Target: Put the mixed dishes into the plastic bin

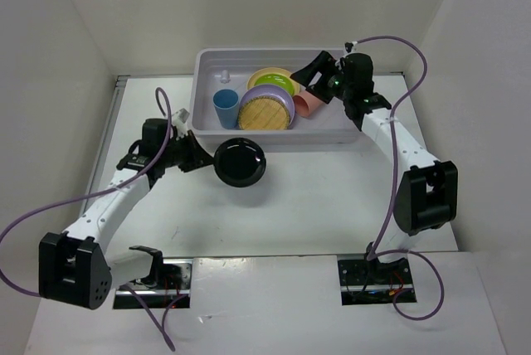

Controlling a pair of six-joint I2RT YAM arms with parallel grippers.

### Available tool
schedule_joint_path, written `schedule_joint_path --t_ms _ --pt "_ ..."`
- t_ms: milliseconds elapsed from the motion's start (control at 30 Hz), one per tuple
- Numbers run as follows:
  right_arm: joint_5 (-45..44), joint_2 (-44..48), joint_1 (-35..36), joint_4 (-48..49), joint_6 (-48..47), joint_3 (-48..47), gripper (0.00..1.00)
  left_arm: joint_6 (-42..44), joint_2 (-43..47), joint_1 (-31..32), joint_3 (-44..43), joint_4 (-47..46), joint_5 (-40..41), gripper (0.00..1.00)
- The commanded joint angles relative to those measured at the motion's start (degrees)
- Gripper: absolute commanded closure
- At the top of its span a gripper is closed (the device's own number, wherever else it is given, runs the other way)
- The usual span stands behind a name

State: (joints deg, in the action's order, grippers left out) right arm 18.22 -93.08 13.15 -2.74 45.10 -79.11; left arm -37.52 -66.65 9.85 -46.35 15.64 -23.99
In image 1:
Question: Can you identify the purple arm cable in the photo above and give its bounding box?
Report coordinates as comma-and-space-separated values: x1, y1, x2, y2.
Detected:
354, 35, 445, 321
0, 87, 190, 352

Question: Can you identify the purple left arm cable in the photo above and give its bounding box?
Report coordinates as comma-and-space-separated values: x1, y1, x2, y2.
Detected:
0, 87, 190, 352

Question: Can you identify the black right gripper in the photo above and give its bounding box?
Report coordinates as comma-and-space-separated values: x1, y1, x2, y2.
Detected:
290, 51, 353, 105

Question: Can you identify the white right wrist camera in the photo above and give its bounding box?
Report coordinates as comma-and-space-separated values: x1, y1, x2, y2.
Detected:
343, 41, 358, 56

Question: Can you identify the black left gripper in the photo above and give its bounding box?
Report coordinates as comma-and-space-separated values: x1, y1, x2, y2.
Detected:
160, 129, 217, 173

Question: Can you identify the purple plastic plate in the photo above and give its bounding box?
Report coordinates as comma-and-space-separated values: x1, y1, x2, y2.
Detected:
239, 84, 295, 128

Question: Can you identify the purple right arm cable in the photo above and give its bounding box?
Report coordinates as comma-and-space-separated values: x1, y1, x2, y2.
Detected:
354, 35, 445, 321

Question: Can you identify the blue plastic cup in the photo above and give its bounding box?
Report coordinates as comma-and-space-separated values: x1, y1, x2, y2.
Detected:
212, 89, 239, 129

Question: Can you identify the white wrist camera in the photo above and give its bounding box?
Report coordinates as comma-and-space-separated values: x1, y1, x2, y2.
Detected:
172, 108, 190, 131
343, 41, 358, 56

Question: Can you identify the grey plastic bin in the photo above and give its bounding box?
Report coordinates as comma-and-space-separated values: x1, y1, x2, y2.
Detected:
188, 47, 358, 149

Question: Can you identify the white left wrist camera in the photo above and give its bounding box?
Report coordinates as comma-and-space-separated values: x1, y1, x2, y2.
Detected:
172, 108, 190, 131

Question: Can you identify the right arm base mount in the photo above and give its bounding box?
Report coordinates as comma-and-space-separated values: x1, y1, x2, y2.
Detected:
337, 255, 417, 306

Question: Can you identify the black glossy plate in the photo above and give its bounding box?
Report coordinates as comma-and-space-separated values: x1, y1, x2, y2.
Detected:
213, 138, 266, 188

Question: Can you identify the orange plastic plate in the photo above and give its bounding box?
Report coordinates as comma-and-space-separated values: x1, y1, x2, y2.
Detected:
246, 67, 300, 97

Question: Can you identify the woven bamboo plate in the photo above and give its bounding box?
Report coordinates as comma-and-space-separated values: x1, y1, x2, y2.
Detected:
237, 96, 290, 130

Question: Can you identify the green plastic plate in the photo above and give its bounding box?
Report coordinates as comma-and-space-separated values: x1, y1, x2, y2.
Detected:
254, 73, 295, 93

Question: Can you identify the pink plastic cup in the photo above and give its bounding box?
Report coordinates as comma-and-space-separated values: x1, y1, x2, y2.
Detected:
293, 90, 324, 118

